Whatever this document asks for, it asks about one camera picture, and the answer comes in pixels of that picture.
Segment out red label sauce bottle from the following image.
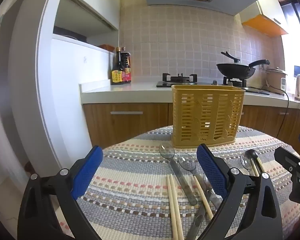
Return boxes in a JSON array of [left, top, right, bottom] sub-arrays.
[[120, 47, 132, 84]]

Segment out wooden base cabinets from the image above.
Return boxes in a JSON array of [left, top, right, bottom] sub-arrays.
[[82, 102, 300, 150]]

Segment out black wok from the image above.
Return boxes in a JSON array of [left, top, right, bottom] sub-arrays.
[[216, 59, 270, 79]]

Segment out beige rice cooker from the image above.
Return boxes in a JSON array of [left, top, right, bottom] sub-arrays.
[[265, 67, 288, 91]]

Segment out dark framed window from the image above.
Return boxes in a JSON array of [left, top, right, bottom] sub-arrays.
[[280, 0, 300, 69]]

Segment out black gas stove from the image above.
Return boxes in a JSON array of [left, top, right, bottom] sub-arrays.
[[156, 73, 270, 95]]

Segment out orange bottomed wall cabinet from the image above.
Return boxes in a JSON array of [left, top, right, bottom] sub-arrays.
[[240, 0, 289, 36]]

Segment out black spatula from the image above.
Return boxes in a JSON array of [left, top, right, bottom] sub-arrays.
[[220, 51, 240, 63]]

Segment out yellow plastic utensil basket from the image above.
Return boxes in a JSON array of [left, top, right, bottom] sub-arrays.
[[171, 84, 245, 148]]

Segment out yellow label sauce bottle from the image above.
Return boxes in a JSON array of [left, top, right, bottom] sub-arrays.
[[111, 47, 123, 85]]

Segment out black power cable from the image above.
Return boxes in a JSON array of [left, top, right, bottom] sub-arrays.
[[265, 80, 290, 138]]

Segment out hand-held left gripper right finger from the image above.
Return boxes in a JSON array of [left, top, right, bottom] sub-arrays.
[[196, 144, 283, 240]]

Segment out striped woven tablecloth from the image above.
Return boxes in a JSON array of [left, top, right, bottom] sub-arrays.
[[52, 125, 300, 240]]

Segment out red brown box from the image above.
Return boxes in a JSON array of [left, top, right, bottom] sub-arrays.
[[98, 44, 115, 53]]

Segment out white kitchen counter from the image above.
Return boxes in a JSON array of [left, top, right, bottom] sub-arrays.
[[79, 79, 300, 110]]

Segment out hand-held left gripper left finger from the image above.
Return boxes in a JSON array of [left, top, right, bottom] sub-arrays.
[[17, 145, 104, 240]]

